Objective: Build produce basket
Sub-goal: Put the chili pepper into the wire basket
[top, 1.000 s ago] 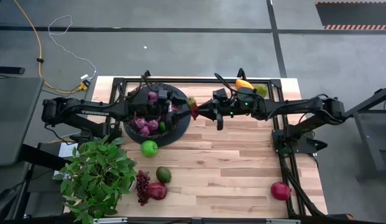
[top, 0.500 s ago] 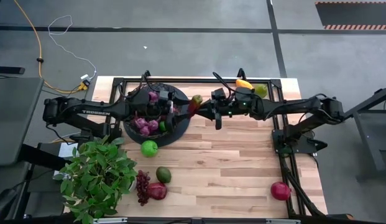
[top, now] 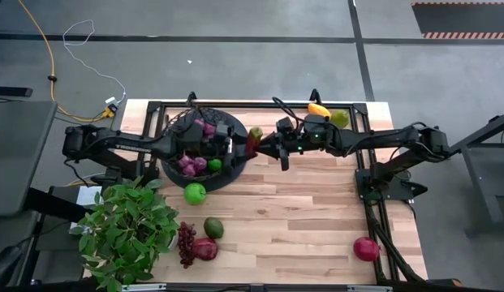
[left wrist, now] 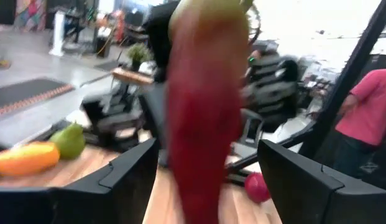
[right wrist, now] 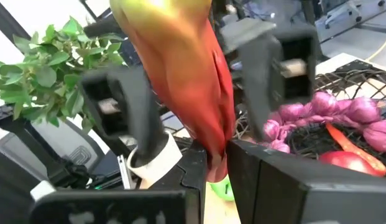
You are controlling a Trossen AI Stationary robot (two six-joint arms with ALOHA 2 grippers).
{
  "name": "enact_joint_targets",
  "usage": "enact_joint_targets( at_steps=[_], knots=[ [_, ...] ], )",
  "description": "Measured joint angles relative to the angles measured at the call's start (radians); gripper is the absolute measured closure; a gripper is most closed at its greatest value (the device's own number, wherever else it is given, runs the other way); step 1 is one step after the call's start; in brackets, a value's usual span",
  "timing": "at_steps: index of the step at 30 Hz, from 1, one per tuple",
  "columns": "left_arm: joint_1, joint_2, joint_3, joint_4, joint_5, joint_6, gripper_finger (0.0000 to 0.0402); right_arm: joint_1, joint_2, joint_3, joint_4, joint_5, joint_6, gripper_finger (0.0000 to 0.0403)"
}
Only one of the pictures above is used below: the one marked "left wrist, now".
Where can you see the colourful patterned cloth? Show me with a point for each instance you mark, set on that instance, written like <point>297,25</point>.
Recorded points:
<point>31,14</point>

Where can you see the wooden table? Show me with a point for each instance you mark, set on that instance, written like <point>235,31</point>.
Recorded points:
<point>130,76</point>

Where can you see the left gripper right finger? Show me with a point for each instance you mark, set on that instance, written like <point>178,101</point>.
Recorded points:
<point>320,202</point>

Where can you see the bright red pomegranate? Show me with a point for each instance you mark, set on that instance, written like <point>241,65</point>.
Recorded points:
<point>257,188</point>

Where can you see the small potted plant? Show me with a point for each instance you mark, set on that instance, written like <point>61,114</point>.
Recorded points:
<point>138,53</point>

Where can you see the green pear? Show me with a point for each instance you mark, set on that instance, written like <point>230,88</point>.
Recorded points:
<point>70,143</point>

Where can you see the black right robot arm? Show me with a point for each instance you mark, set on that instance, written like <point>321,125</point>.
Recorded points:
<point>273,93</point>

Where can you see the red chili pepper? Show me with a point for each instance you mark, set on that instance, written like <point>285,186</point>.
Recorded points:
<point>205,109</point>

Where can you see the person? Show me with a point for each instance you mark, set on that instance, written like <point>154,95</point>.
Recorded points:
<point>370,105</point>

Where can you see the yellow mango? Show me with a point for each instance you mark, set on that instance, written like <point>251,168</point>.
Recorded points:
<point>25,158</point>

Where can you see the white tower appliance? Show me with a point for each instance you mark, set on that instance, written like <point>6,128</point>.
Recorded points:
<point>58,34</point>

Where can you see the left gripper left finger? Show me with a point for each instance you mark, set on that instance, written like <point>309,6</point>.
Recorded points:
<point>87,205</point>

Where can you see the black aluminium rig frame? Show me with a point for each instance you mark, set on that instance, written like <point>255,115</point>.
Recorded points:
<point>343,81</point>

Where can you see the black mat with striped edge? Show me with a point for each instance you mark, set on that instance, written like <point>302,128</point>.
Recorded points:
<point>25,91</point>

